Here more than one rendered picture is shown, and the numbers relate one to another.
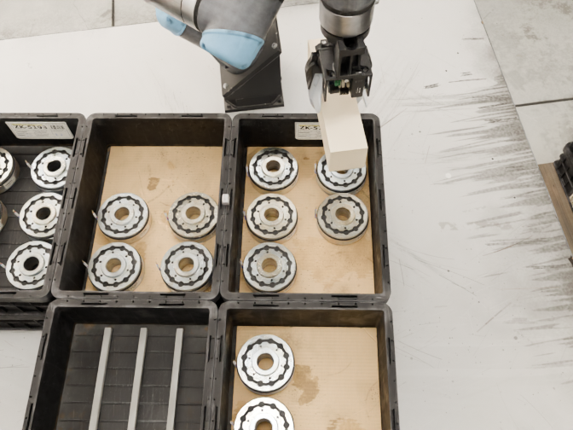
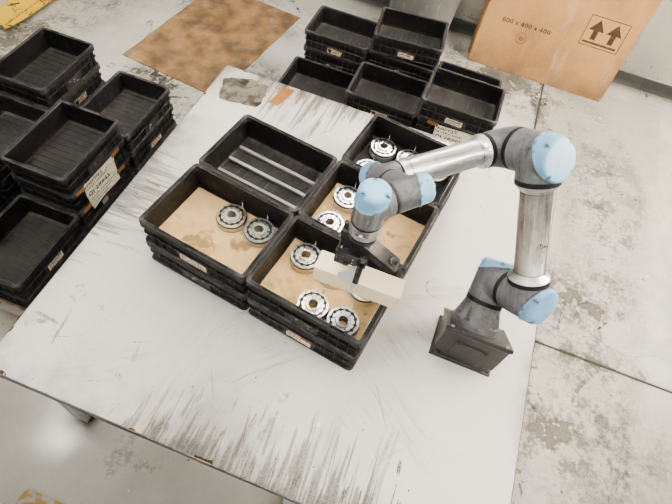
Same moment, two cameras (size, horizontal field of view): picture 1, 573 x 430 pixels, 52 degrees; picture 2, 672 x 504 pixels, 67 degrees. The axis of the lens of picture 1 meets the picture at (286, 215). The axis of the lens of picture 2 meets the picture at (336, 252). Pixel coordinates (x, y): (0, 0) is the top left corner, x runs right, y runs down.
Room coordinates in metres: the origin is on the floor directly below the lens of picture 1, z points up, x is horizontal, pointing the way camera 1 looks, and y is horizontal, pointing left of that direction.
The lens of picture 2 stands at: (0.75, -0.80, 2.25)
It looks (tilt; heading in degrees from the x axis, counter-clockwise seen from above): 56 degrees down; 105
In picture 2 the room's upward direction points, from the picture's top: 12 degrees clockwise
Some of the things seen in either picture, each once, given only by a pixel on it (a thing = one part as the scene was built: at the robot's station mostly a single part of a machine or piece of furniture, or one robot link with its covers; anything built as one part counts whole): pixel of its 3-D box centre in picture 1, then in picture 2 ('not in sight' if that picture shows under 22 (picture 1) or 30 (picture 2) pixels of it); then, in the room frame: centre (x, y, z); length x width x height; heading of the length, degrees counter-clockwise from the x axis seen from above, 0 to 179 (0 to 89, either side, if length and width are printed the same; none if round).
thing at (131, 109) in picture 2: not in sight; (129, 128); (-0.85, 0.61, 0.31); 0.40 x 0.30 x 0.34; 95
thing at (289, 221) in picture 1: (271, 216); not in sight; (0.53, 0.03, 0.86); 0.10 x 0.10 x 0.01
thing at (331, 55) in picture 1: (344, 54); (356, 244); (0.61, -0.10, 1.23); 0.09 x 0.08 x 0.12; 5
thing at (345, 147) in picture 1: (335, 101); (358, 279); (0.63, -0.09, 1.08); 0.24 x 0.06 x 0.06; 5
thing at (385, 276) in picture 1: (305, 202); (326, 277); (0.53, -0.04, 0.92); 0.40 x 0.30 x 0.02; 176
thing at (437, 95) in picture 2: not in sight; (452, 126); (0.63, 1.50, 0.37); 0.40 x 0.30 x 0.45; 5
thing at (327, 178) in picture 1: (341, 169); (342, 321); (0.63, -0.12, 0.86); 0.10 x 0.10 x 0.01
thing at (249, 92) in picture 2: not in sight; (242, 89); (-0.27, 0.78, 0.71); 0.22 x 0.19 x 0.01; 5
